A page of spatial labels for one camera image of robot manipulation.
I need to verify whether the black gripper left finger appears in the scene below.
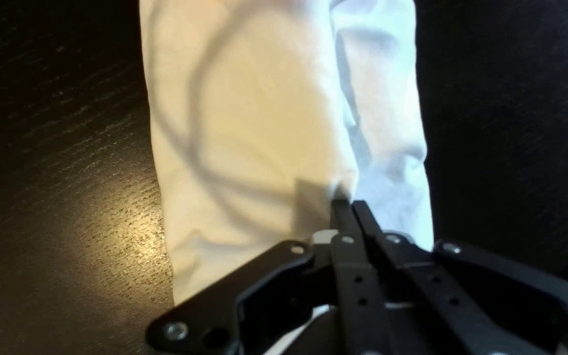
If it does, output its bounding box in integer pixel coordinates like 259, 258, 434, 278
144, 197, 391, 355

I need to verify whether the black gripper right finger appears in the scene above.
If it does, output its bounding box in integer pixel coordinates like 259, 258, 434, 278
351, 197, 568, 355

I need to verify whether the white towel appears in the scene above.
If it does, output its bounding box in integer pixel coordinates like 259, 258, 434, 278
136, 0, 438, 308

